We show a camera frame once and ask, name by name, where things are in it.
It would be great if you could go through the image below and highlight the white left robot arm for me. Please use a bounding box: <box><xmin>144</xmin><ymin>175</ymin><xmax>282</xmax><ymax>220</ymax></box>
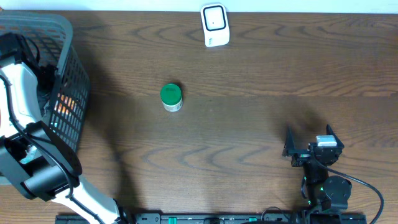
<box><xmin>1</xmin><ymin>32</ymin><xmax>135</xmax><ymax>223</ymax></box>

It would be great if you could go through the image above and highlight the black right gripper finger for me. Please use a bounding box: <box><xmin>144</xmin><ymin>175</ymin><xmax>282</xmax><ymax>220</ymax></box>
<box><xmin>326</xmin><ymin>124</ymin><xmax>345</xmax><ymax>149</ymax></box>
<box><xmin>282</xmin><ymin>127</ymin><xmax>295</xmax><ymax>157</ymax></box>

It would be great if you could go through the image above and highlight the dark grey plastic basket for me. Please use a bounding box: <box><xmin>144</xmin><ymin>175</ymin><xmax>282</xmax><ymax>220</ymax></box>
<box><xmin>1</xmin><ymin>11</ymin><xmax>90</xmax><ymax>151</ymax></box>

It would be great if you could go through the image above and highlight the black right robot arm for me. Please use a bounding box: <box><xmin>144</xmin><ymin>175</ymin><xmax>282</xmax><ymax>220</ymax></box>
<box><xmin>282</xmin><ymin>125</ymin><xmax>352</xmax><ymax>223</ymax></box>

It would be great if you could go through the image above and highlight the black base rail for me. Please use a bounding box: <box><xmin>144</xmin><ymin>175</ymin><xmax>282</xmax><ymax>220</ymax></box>
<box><xmin>55</xmin><ymin>212</ymin><xmax>368</xmax><ymax>224</ymax></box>

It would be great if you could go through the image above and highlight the green lid jar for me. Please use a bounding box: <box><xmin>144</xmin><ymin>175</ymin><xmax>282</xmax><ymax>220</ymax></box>
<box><xmin>160</xmin><ymin>83</ymin><xmax>183</xmax><ymax>112</ymax></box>

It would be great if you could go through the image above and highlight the orange small box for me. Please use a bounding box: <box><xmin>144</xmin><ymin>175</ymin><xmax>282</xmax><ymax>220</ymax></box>
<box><xmin>55</xmin><ymin>94</ymin><xmax>77</xmax><ymax>116</ymax></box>

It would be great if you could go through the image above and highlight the white barcode scanner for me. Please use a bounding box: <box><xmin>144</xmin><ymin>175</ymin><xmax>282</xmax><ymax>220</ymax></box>
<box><xmin>200</xmin><ymin>3</ymin><xmax>230</xmax><ymax>47</ymax></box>

